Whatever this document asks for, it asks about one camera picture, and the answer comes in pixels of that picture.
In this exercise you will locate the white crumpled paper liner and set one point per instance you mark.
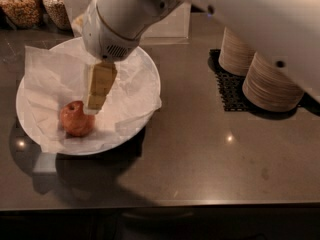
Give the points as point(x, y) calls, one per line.
point(53, 80)

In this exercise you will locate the front stack of paper bowls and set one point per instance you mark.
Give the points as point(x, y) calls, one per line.
point(268, 88)

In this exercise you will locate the white bowl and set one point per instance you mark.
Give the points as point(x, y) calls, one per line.
point(146, 67)

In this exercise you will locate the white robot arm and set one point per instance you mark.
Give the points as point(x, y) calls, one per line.
point(285, 32)

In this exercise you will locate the left jar of cereal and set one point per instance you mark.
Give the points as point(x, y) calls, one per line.
point(23, 13)

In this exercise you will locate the jar of cereal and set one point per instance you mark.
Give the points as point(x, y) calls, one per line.
point(57, 12)
point(23, 13)

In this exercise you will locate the right jar of cereal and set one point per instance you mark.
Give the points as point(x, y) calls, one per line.
point(57, 12)

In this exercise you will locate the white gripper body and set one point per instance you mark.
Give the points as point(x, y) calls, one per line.
point(101, 39)

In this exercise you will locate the rear stack of paper bowls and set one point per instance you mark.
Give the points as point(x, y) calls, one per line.
point(235, 55)

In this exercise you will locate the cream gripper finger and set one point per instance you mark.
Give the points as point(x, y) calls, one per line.
point(99, 79)

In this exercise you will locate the red apple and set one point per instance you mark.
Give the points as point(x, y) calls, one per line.
point(74, 121)

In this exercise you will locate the stack of paper bowls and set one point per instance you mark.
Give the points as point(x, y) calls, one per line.
point(235, 55)
point(268, 88)

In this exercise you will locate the black rubber grid mat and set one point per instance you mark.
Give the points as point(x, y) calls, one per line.
point(229, 86)

